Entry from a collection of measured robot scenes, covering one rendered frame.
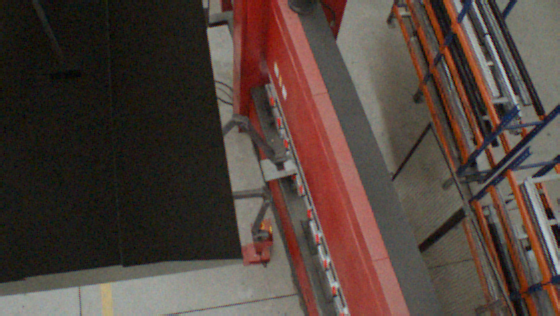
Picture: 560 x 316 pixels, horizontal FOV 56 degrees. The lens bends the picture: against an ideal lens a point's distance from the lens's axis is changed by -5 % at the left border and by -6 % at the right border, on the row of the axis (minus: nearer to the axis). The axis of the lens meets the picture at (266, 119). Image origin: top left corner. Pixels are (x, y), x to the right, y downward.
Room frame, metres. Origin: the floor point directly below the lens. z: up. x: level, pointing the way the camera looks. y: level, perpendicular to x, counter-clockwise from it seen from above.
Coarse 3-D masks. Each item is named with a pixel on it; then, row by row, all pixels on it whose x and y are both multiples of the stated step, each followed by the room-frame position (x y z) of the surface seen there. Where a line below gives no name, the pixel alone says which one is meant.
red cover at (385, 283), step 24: (288, 24) 2.26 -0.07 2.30; (312, 72) 1.90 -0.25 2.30; (312, 96) 1.74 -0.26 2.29; (336, 120) 1.59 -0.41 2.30; (336, 144) 1.43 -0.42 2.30; (336, 168) 1.30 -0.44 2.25; (360, 192) 1.15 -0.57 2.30; (360, 216) 1.00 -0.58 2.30; (360, 240) 0.89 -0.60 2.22; (384, 264) 0.75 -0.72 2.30; (384, 288) 0.61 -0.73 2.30; (384, 312) 0.50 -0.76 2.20; (408, 312) 0.50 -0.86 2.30
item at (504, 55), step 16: (464, 0) 3.46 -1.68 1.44; (480, 0) 3.47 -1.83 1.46; (480, 16) 3.27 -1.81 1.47; (496, 16) 3.32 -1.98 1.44; (464, 32) 3.10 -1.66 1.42; (480, 32) 3.12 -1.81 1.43; (496, 32) 3.13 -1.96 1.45; (496, 48) 2.94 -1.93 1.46; (512, 48) 2.96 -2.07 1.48; (480, 64) 2.75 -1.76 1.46; (496, 64) 2.79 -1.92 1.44; (512, 64) 2.81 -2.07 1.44; (512, 80) 2.62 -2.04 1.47; (528, 80) 2.64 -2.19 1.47; (496, 96) 2.45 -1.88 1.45; (512, 96) 2.46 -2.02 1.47; (528, 96) 2.50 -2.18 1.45; (544, 112) 2.35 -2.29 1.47
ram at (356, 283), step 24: (288, 48) 2.23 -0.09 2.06; (288, 72) 2.15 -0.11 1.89; (288, 96) 2.09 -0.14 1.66; (288, 120) 2.02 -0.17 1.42; (312, 120) 1.70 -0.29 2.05; (312, 144) 1.63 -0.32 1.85; (312, 168) 1.54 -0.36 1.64; (312, 192) 1.45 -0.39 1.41; (336, 192) 1.24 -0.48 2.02; (336, 216) 1.15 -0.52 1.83; (336, 240) 1.05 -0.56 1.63; (336, 264) 0.94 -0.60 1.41; (360, 264) 0.81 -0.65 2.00; (360, 288) 0.70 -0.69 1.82; (360, 312) 0.59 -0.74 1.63
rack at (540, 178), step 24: (504, 168) 1.85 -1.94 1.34; (552, 168) 1.93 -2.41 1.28; (480, 192) 1.83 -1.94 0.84; (480, 216) 1.66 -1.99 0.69; (504, 216) 1.55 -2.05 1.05; (528, 216) 1.44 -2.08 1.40; (480, 264) 1.33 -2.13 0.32; (504, 288) 1.03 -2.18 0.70; (528, 288) 0.96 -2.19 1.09; (552, 288) 0.90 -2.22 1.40
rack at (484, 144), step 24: (408, 0) 4.02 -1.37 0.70; (432, 24) 3.49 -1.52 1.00; (456, 24) 3.20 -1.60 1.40; (408, 48) 3.68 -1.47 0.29; (432, 72) 3.18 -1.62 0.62; (456, 72) 2.92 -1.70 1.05; (504, 120) 2.19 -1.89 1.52; (552, 120) 2.29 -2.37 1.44; (480, 144) 2.20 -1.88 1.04; (504, 144) 2.43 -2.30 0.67
